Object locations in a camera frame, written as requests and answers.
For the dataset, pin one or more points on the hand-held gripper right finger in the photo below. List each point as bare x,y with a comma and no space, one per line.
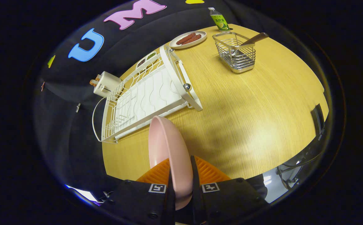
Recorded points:
225,200

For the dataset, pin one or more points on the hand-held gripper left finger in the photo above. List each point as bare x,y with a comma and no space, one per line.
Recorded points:
137,200

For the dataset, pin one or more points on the pink plate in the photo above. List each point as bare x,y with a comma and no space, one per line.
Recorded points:
175,150

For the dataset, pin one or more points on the beige plate with meat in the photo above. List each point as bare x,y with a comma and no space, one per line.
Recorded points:
200,39

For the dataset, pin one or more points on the black backdrop cloth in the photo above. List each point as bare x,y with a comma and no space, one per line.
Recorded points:
62,131

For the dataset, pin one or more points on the white clip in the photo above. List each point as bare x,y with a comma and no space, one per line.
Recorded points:
78,107

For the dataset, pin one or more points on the white toaster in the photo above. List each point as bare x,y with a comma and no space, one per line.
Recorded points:
106,84

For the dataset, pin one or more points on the black office chair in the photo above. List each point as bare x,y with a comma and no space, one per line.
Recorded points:
317,117

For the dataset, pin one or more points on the toast slice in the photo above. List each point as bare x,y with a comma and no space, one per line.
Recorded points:
92,82
98,76

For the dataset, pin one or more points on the white divided seasoning tray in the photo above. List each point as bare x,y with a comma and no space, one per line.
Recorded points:
145,60

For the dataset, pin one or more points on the brown meat piece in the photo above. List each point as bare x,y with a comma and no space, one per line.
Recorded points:
185,37
194,39

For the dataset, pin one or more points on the green label drink bottle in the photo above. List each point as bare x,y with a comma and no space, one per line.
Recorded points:
220,22

